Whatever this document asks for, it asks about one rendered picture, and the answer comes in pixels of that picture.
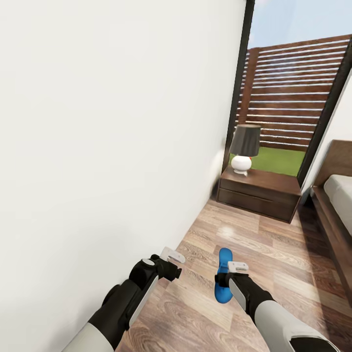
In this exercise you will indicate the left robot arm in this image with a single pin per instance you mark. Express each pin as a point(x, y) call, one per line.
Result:
point(104, 330)

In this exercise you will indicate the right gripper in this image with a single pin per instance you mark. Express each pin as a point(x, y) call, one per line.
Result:
point(223, 279)

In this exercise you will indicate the sandal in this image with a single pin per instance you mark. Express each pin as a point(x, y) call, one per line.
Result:
point(223, 294)

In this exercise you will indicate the fixed window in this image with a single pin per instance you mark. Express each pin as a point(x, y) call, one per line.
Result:
point(294, 59)

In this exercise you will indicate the nightstand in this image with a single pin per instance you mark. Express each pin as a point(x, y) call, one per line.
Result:
point(272, 195)

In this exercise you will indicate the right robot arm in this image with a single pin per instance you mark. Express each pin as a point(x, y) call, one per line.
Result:
point(281, 330)

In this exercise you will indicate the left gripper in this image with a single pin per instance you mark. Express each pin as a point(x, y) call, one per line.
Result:
point(170, 270)

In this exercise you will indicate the bed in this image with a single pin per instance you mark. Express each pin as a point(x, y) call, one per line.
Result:
point(330, 197)

